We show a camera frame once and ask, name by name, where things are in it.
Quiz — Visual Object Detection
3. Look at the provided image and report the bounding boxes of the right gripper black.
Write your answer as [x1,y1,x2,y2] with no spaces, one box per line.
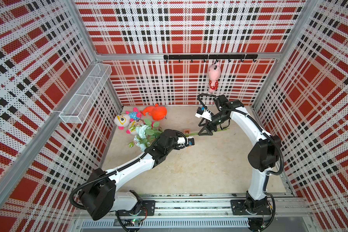
[197,112,229,136]

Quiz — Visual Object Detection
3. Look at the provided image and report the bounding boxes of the artificial flower bouquet green stems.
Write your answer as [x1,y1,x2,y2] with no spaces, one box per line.
[128,118,230,153]

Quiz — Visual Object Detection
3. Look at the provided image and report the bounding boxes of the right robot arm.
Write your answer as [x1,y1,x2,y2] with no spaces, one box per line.
[195,93,284,215]

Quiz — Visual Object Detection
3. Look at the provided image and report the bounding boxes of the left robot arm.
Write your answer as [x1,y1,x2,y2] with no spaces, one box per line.
[69,129,195,220]

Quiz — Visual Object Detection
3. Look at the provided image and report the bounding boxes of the white fish plush pink fins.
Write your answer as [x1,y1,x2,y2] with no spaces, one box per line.
[126,119,145,135]

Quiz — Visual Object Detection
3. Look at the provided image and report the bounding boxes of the red whale plush toy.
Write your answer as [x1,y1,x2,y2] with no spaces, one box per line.
[140,104,167,121]

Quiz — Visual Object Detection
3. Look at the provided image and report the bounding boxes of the pink hanging plush doll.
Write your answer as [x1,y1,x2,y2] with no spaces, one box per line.
[207,61,221,93]

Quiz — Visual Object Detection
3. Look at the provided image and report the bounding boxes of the white fish plush blue fins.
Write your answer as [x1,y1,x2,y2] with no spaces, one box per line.
[114,107,142,130]

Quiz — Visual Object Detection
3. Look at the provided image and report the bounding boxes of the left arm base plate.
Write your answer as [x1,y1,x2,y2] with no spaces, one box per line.
[118,200,156,217]

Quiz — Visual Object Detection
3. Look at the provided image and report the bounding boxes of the black hook rail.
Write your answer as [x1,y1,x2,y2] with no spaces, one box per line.
[163,54,258,61]

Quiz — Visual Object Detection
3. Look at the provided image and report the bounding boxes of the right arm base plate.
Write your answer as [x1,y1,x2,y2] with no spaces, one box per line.
[231,199,272,216]

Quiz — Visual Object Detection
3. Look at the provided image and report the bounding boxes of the white wire mesh basket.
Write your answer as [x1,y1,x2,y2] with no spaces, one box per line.
[60,63,112,124]

